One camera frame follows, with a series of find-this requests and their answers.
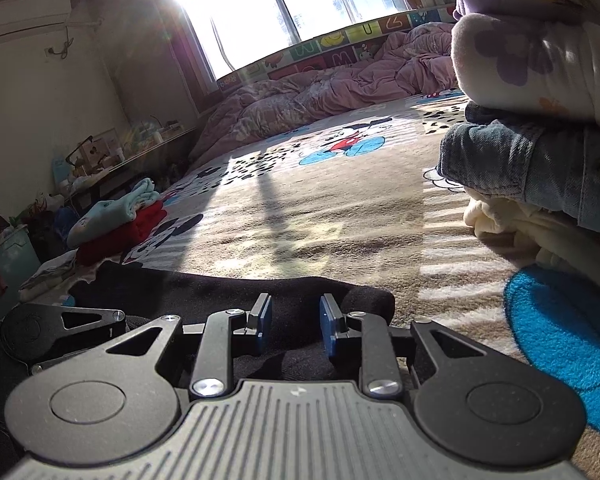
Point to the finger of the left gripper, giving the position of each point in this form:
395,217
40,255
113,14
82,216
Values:
41,336

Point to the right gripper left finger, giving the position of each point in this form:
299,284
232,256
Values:
115,401

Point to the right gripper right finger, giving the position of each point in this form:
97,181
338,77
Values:
474,402

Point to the white patterned folded cloth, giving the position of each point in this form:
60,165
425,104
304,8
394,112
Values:
50,274

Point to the teal plastic bin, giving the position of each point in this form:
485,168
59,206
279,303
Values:
18,262

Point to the red folded garment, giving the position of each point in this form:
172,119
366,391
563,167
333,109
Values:
123,238

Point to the light blue folded garment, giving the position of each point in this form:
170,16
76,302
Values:
107,215

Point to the cream fleece garment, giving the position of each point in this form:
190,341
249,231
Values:
559,244

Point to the cluttered low shelf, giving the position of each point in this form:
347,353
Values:
106,166

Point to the Mickey Mouse plush blanket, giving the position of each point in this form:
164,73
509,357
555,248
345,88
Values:
356,198

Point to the blue denim jeans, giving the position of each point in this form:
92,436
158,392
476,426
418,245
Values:
542,161

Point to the pink rumpled quilt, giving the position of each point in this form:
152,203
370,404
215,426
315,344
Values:
406,64

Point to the white floral fleece garment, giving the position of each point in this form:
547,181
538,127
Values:
529,67

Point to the colourful alphabet foam mat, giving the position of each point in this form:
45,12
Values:
346,46

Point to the white wall air conditioner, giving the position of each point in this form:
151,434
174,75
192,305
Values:
19,18

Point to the window with white frame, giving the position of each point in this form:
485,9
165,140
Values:
235,33

